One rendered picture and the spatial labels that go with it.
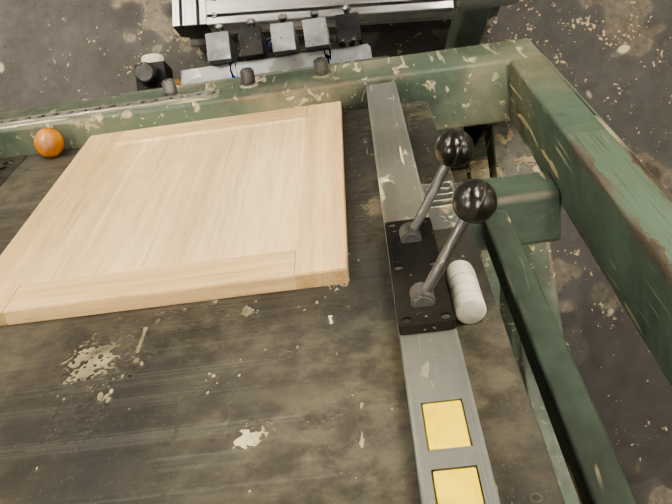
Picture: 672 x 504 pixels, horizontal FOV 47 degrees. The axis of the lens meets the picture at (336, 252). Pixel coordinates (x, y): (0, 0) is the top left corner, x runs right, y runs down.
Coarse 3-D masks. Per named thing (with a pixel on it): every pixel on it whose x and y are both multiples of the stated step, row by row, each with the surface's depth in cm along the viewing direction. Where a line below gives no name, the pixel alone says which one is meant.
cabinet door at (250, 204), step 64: (192, 128) 131; (256, 128) 127; (320, 128) 122; (64, 192) 114; (128, 192) 111; (192, 192) 108; (256, 192) 105; (320, 192) 101; (0, 256) 98; (64, 256) 96; (128, 256) 93; (192, 256) 91; (256, 256) 88; (320, 256) 86; (0, 320) 86
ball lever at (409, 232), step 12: (444, 132) 76; (456, 132) 75; (444, 144) 75; (456, 144) 74; (468, 144) 75; (444, 156) 75; (456, 156) 75; (468, 156) 75; (444, 168) 77; (432, 192) 78; (420, 216) 79; (408, 228) 80; (408, 240) 80
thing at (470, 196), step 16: (464, 192) 64; (480, 192) 64; (464, 208) 64; (480, 208) 64; (464, 224) 66; (448, 240) 67; (448, 256) 68; (432, 272) 69; (416, 288) 70; (432, 288) 69; (416, 304) 69; (432, 304) 69
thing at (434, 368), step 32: (384, 96) 125; (384, 128) 112; (384, 160) 102; (384, 192) 93; (416, 192) 92; (384, 224) 86; (416, 352) 65; (448, 352) 65; (416, 384) 62; (448, 384) 61; (416, 416) 58; (416, 448) 55; (448, 448) 55; (480, 448) 55; (480, 480) 52
